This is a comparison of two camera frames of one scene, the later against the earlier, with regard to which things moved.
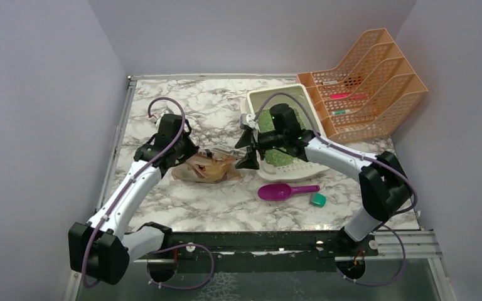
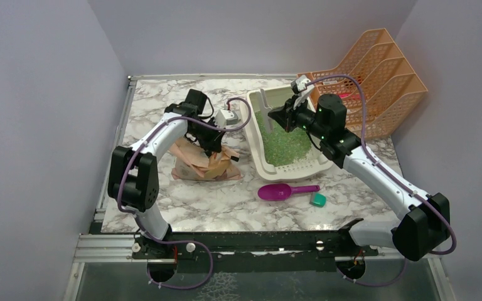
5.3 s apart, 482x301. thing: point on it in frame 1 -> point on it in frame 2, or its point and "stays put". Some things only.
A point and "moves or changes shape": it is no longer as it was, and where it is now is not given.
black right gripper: (248, 162) -> (286, 119)
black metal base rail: (256, 253) stays put
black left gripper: (192, 149) -> (213, 143)
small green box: (317, 199) stays put
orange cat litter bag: (203, 168) moves or changes shape
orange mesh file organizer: (371, 96) stays put
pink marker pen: (355, 96) stays put
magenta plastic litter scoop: (282, 192) stays put
